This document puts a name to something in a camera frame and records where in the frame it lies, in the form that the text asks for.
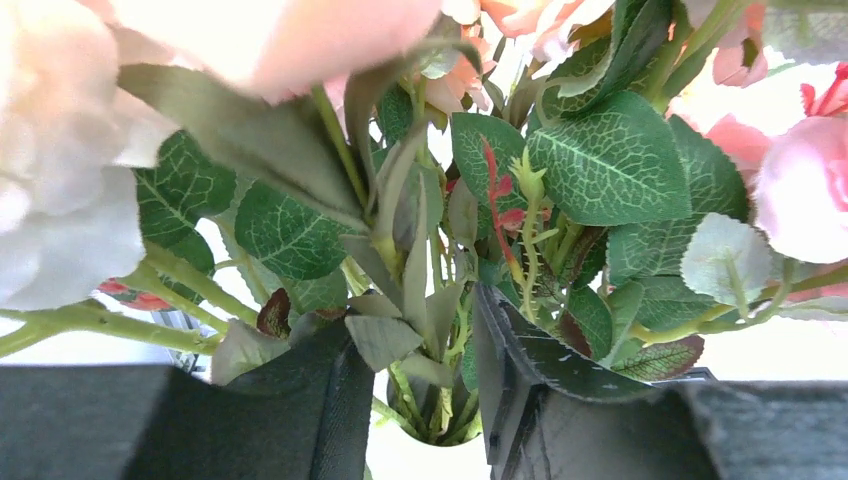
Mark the white ceramic vase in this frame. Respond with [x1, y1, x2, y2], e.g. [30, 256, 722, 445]
[365, 397, 490, 480]

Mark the peach rosebud stem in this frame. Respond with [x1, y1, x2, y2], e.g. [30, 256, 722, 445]
[118, 38, 481, 358]

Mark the flower bunch in vase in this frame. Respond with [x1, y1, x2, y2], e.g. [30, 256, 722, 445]
[1, 1, 847, 446]

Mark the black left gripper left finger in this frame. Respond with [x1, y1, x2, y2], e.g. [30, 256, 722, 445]
[1, 323, 374, 479]

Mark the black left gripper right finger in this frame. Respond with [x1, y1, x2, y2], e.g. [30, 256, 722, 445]
[473, 284, 847, 479]

